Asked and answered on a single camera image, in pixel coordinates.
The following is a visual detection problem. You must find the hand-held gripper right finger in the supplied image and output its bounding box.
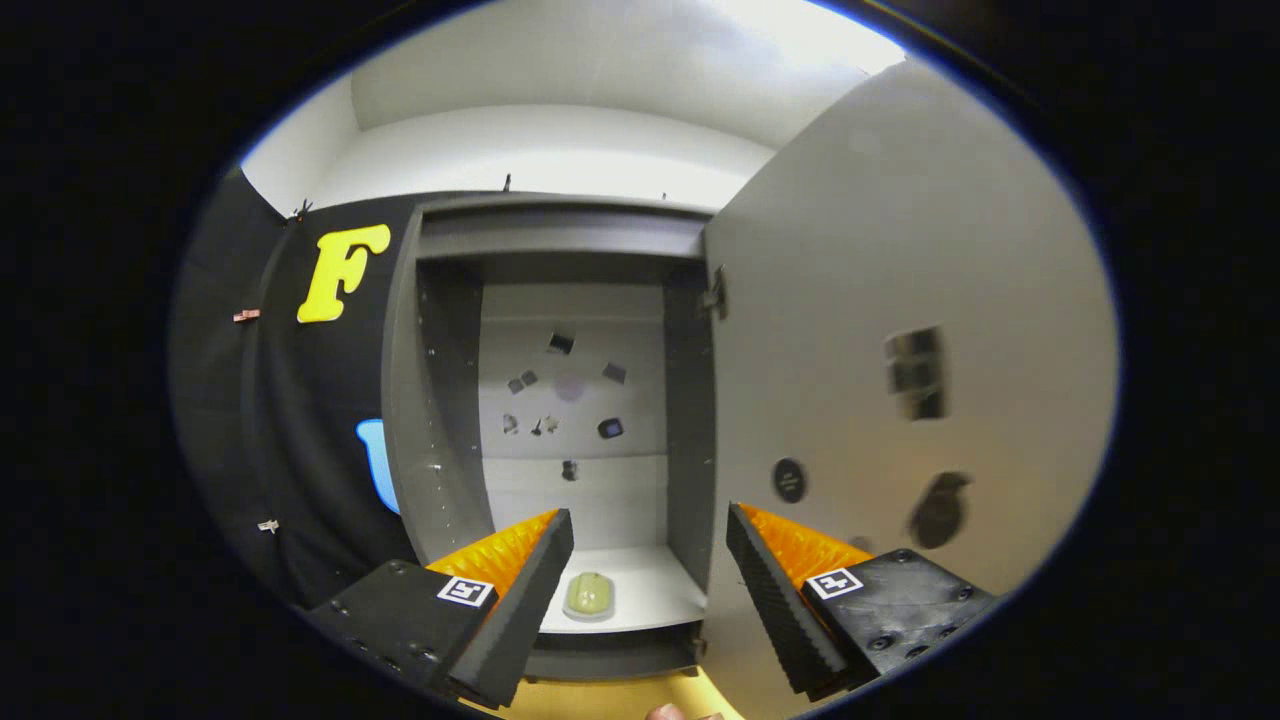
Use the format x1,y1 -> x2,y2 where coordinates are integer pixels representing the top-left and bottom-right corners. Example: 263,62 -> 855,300
725,501 -> 1003,700

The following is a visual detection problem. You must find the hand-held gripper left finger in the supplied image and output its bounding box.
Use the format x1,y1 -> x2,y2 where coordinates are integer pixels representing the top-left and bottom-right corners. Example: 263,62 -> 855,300
301,508 -> 577,711

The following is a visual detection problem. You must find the black backdrop cloth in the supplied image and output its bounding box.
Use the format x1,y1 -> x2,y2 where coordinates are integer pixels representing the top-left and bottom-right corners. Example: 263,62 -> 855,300
168,165 -> 421,611

